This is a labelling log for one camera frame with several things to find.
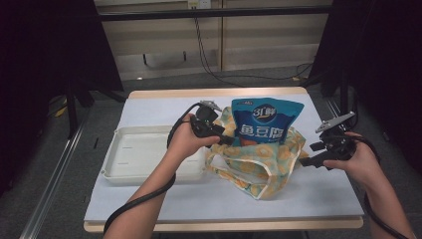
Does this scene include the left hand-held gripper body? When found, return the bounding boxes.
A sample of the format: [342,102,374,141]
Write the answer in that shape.
[190,100,223,138]

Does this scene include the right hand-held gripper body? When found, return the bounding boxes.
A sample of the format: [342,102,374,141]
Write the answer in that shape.
[315,112,357,160]

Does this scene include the lemon print teal bag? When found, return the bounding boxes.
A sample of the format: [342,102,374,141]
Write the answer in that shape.
[204,106,311,201]

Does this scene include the blue snack packet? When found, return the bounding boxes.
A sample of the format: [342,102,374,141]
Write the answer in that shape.
[231,97,306,147]

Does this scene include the white plastic tray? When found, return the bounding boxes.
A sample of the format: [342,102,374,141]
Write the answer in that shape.
[100,124,208,186]

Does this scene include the person's right hand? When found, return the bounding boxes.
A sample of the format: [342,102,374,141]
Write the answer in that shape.
[322,131,381,188]

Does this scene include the person's left hand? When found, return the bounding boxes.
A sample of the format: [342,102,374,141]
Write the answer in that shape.
[166,114,221,162]

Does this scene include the wooden table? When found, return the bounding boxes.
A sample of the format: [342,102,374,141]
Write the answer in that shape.
[83,87,364,233]

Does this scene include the black metal stand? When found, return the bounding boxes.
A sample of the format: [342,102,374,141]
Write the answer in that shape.
[64,79,127,140]
[336,74,360,116]

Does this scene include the white table mat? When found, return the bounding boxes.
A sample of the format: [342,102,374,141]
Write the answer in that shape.
[84,94,364,223]

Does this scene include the black curtain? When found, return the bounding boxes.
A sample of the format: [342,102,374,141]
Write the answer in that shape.
[308,0,422,173]
[0,0,124,197]

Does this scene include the black horizontal bar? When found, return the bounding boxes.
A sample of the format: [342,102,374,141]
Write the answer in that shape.
[98,5,332,23]

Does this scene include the black wall cable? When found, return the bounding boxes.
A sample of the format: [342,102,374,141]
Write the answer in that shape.
[193,16,315,88]

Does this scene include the white wall socket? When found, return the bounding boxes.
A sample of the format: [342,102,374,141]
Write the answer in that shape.
[187,0,212,10]

